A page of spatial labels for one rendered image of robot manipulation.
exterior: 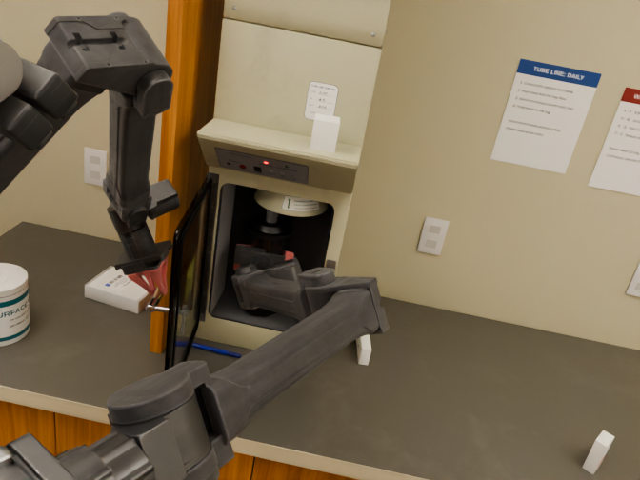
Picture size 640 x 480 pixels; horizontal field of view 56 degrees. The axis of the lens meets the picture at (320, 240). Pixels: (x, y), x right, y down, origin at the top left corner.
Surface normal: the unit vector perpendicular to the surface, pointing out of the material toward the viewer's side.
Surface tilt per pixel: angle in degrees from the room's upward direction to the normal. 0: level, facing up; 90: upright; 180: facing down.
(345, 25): 90
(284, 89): 90
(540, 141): 90
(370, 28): 90
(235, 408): 59
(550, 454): 0
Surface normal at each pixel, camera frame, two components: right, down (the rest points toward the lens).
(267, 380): 0.79, -0.14
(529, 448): 0.17, -0.88
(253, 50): -0.12, 0.42
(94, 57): 0.54, -0.51
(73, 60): -0.38, 0.07
